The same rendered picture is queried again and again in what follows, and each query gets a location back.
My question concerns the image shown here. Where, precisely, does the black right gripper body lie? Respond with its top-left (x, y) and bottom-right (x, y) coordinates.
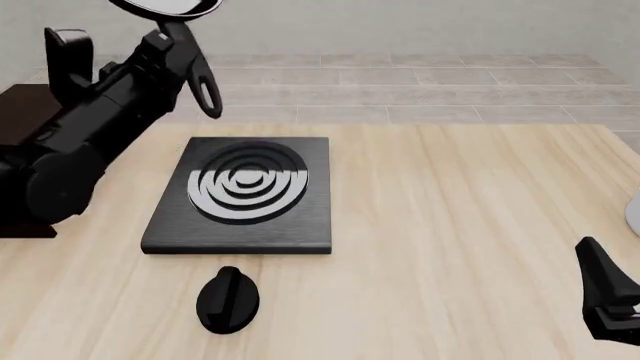
top-left (582, 302), bottom-right (640, 343)

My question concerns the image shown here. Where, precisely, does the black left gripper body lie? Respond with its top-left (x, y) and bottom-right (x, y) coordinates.
top-left (99, 46), bottom-right (187, 94)

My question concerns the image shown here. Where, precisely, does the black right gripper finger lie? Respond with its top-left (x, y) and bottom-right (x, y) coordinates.
top-left (574, 235), bottom-right (630, 313)

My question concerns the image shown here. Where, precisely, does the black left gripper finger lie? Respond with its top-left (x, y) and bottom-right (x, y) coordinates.
top-left (140, 28), bottom-right (176, 54)

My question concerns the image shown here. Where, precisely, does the black frying pan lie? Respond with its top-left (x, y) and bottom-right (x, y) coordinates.
top-left (107, 0), bottom-right (224, 120)

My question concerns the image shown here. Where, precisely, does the dark brown wooden cabinet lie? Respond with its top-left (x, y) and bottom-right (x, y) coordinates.
top-left (0, 83), bottom-right (59, 240)

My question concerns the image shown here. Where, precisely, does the flat black stove plate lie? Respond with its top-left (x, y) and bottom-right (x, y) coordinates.
top-left (141, 136), bottom-right (334, 258)

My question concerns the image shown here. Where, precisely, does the round black stove knob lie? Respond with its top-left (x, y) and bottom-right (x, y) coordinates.
top-left (195, 265), bottom-right (262, 335)

